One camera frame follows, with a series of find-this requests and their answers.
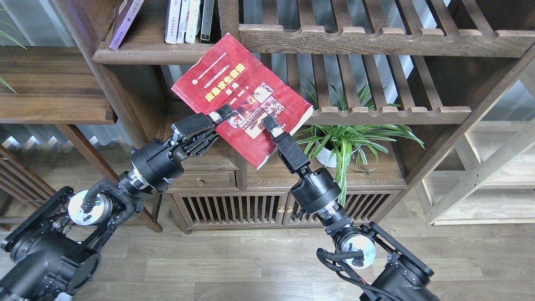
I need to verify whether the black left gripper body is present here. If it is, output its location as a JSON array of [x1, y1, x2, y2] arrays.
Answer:
[[130, 113, 220, 195]]

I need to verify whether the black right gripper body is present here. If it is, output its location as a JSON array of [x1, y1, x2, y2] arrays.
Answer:
[[274, 132, 341, 216]]

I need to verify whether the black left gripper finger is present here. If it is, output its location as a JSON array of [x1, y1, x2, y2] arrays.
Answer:
[[208, 104, 234, 125]]

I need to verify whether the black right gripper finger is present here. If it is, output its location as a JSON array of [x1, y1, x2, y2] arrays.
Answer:
[[262, 114, 284, 139]]

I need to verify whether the red book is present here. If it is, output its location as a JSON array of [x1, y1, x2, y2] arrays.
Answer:
[[171, 33, 313, 169]]

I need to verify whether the white lavender book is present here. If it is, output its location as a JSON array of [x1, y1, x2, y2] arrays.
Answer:
[[164, 0, 182, 44]]

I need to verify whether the dark maroon book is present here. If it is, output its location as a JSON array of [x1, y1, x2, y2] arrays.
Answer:
[[109, 0, 145, 50]]

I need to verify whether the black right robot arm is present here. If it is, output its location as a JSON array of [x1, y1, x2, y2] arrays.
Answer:
[[262, 115, 438, 301]]

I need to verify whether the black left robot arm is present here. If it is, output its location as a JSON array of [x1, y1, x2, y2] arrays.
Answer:
[[1, 105, 234, 301]]

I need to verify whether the white plant pot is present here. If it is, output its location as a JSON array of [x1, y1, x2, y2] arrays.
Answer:
[[316, 146, 345, 169]]

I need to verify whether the small wooden drawer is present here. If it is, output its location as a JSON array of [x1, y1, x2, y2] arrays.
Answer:
[[168, 170, 236, 189]]

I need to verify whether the right slatted cabinet door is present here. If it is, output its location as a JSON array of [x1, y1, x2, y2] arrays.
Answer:
[[283, 190, 401, 227]]

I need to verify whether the slatted cabinet door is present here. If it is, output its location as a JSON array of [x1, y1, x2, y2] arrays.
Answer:
[[283, 190, 401, 227], [168, 193, 288, 232]]

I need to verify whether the left slatted cabinet door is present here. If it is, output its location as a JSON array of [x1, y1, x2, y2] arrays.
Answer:
[[168, 193, 288, 232]]

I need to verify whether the white book middle upright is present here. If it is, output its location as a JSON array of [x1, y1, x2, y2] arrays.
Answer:
[[185, 0, 203, 43]]

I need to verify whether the dark green upright book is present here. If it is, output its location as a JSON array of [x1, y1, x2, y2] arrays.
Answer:
[[199, 0, 215, 43]]

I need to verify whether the dark wooden bookshelf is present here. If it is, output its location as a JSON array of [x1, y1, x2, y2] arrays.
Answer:
[[52, 0, 535, 235]]

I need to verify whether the dark slatted wooden bench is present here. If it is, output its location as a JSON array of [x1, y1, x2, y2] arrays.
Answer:
[[0, 144, 97, 231]]

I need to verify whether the dark wooden side table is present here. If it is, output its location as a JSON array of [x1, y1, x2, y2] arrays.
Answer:
[[0, 46, 163, 233]]

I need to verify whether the light wooden rack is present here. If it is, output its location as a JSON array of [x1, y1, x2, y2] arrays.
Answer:
[[415, 120, 535, 225]]

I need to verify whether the green plant leaves left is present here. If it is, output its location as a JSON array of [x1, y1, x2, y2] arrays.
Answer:
[[0, 8, 28, 94]]

